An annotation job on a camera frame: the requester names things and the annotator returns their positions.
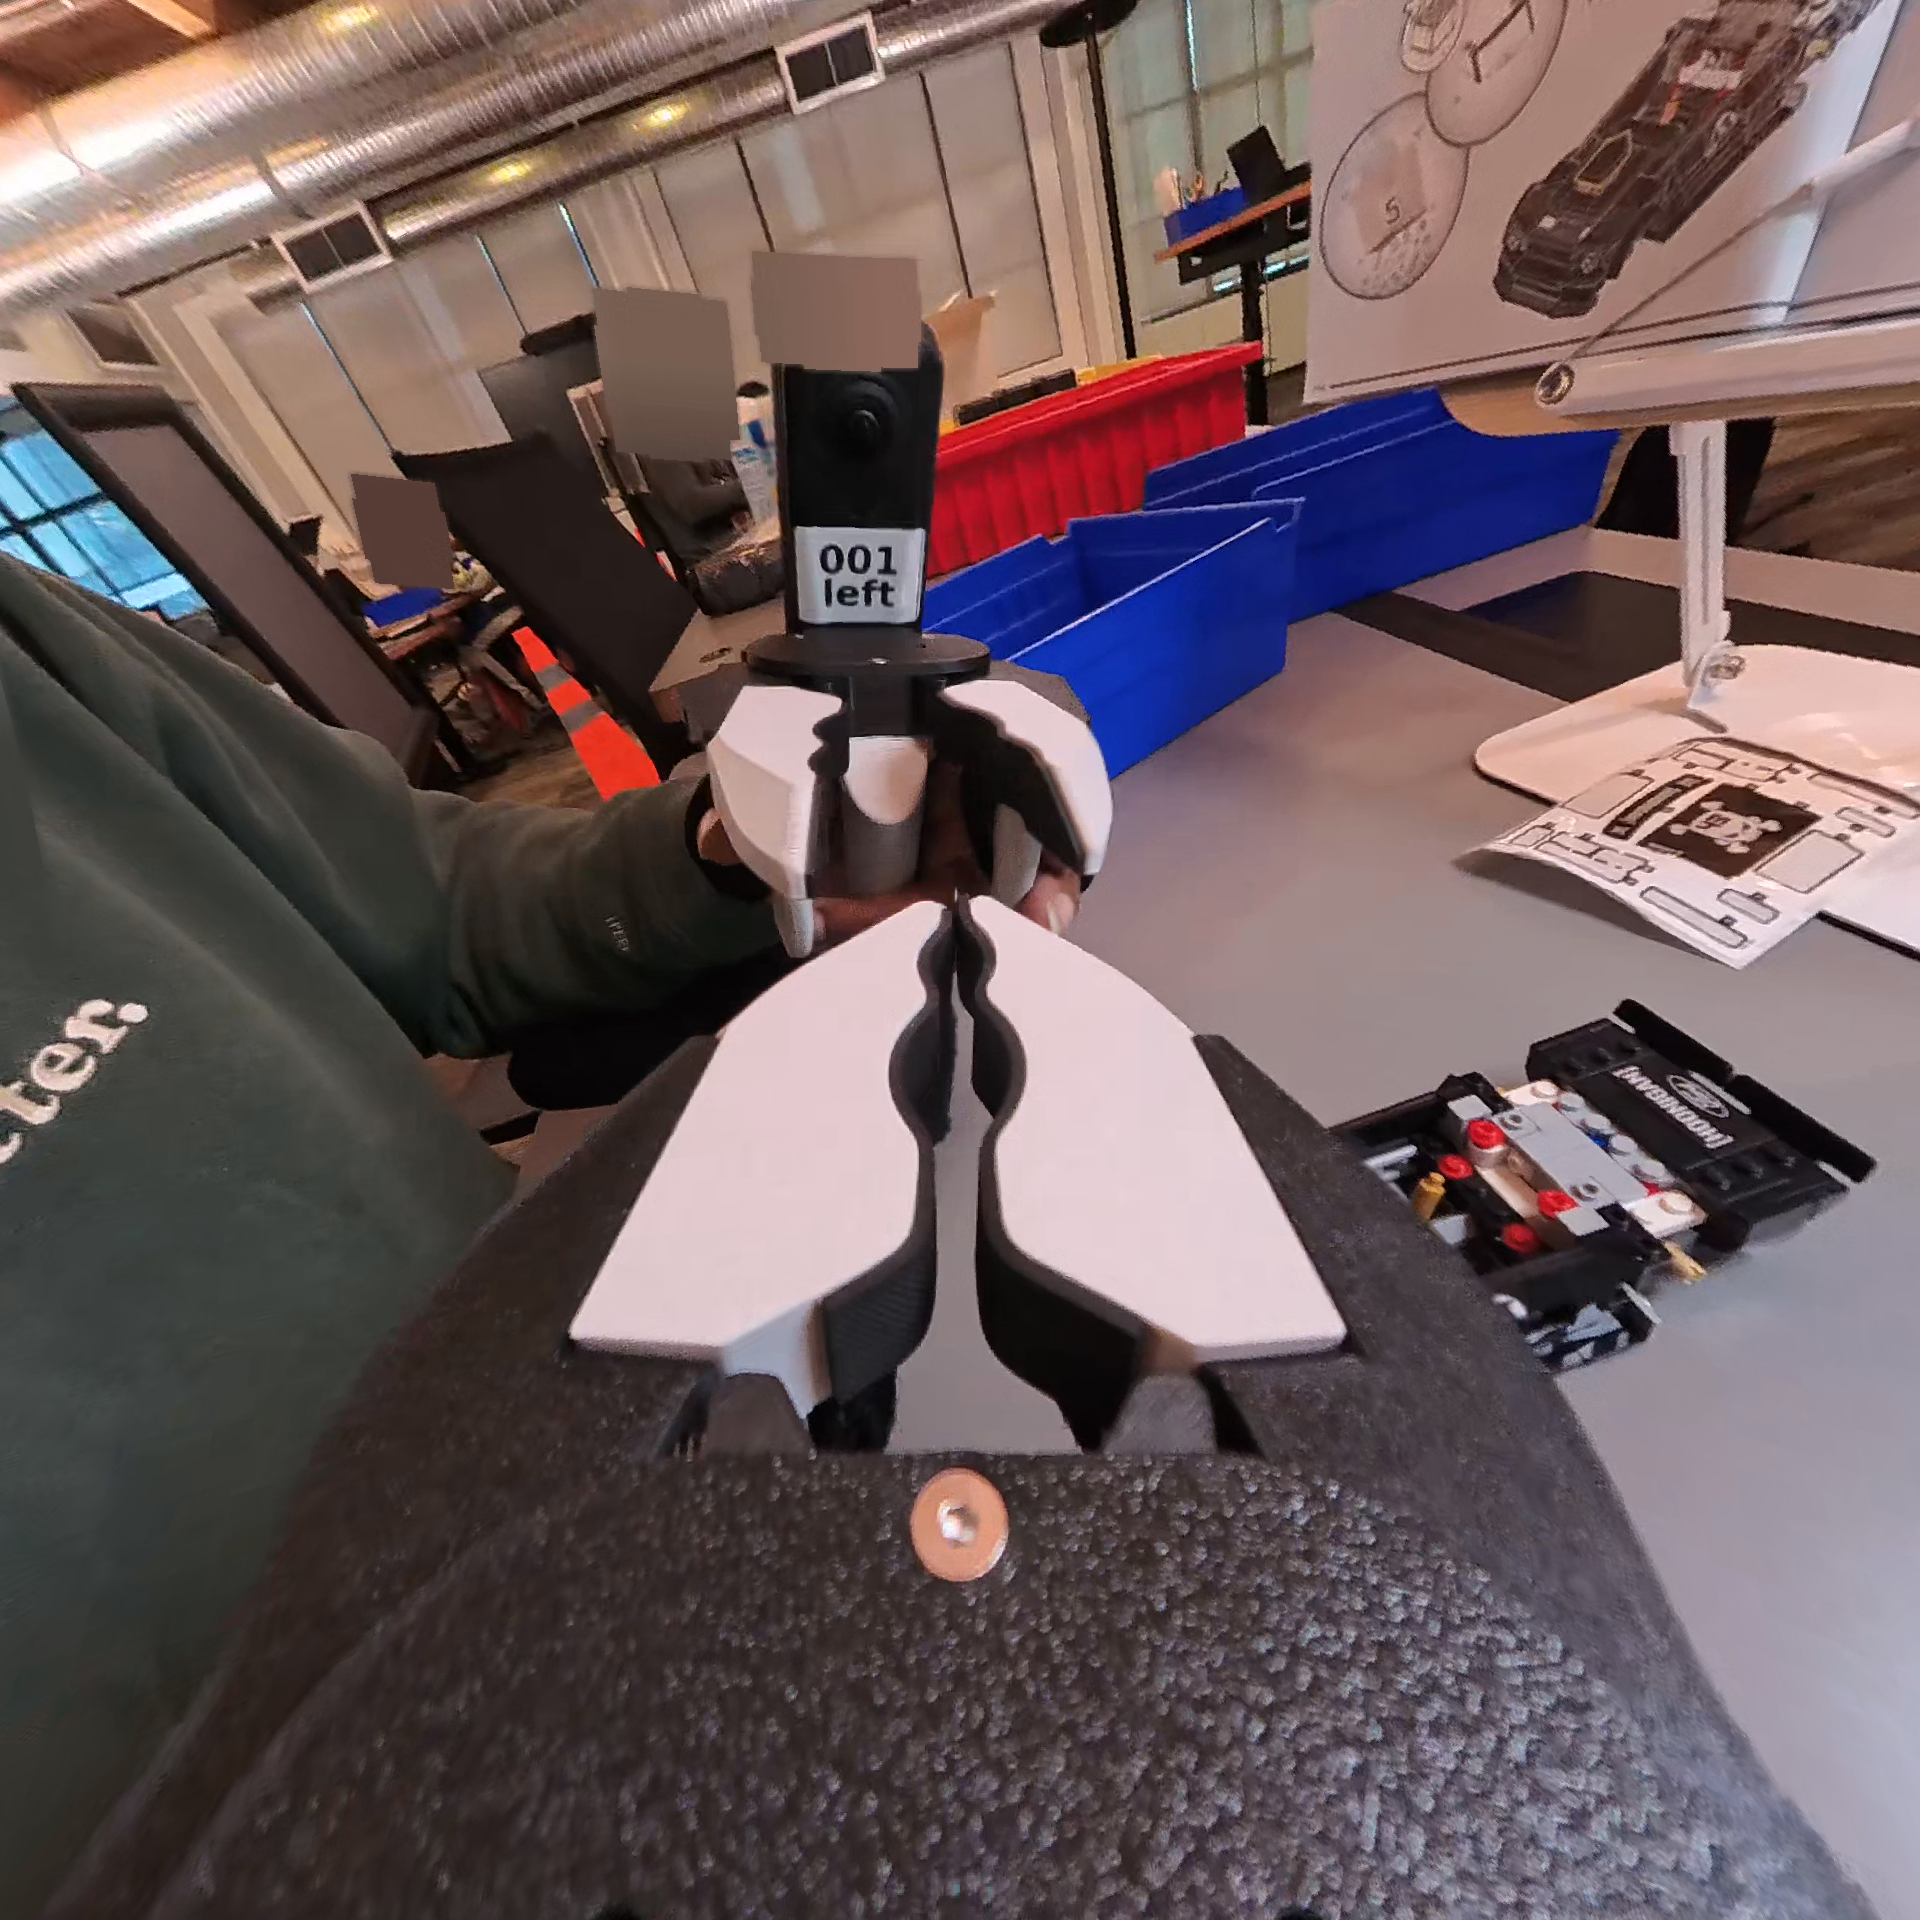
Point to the orange striped cone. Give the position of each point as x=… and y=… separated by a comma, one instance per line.
x=587, y=720

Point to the red plastic bin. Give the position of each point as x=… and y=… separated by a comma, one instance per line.
x=1083, y=451

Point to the silver ceiling duct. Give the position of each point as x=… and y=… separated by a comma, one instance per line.
x=362, y=123

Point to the black lego car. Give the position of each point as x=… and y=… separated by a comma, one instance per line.
x=1621, y=1156

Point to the white booklet stand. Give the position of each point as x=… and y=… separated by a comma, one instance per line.
x=1831, y=697

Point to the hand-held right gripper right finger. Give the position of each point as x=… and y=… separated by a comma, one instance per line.
x=1156, y=1187

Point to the sticker sheet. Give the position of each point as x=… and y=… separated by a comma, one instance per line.
x=1710, y=841

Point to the person's left hand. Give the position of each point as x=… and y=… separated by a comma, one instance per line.
x=1046, y=901

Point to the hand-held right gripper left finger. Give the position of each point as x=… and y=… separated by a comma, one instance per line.
x=766, y=1187

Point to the black flat panel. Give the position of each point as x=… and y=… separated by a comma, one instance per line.
x=211, y=556
x=556, y=556

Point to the person's left forearm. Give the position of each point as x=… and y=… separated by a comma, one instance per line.
x=603, y=901

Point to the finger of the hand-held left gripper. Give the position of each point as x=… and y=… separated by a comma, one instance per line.
x=787, y=797
x=1046, y=787

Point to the background desk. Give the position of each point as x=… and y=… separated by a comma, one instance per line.
x=1231, y=228

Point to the lego instruction booklet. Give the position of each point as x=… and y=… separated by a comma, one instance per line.
x=1681, y=152

